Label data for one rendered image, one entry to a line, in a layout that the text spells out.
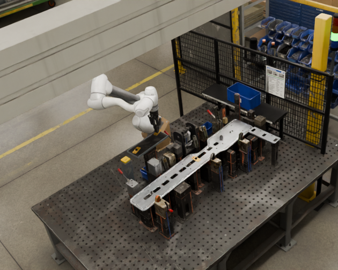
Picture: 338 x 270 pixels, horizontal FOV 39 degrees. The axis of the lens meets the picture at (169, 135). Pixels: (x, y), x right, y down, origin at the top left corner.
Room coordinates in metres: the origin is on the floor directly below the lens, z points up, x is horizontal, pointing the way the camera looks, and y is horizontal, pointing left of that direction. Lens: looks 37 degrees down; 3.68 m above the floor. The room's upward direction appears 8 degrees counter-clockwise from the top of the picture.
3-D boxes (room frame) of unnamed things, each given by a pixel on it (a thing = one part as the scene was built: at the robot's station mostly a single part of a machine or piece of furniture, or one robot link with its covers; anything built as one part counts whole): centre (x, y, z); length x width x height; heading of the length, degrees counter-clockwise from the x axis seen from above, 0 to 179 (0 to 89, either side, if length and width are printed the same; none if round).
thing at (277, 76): (3.70, -1.05, 1.30); 0.23 x 0.02 x 0.31; 40
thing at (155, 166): (3.04, 0.16, 0.90); 0.13 x 0.10 x 0.41; 40
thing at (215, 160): (3.03, -0.36, 0.87); 0.12 x 0.09 x 0.35; 40
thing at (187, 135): (3.34, -0.15, 0.94); 0.18 x 0.13 x 0.49; 130
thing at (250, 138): (3.33, -0.74, 0.84); 0.11 x 0.10 x 0.28; 40
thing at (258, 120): (3.50, -0.85, 0.88); 0.08 x 0.08 x 0.36; 40
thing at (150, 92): (3.28, 0.10, 1.60); 0.13 x 0.11 x 0.16; 153
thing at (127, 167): (3.06, 0.39, 0.92); 0.08 x 0.08 x 0.44; 40
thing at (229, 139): (3.10, -0.19, 1.00); 1.38 x 0.22 x 0.02; 130
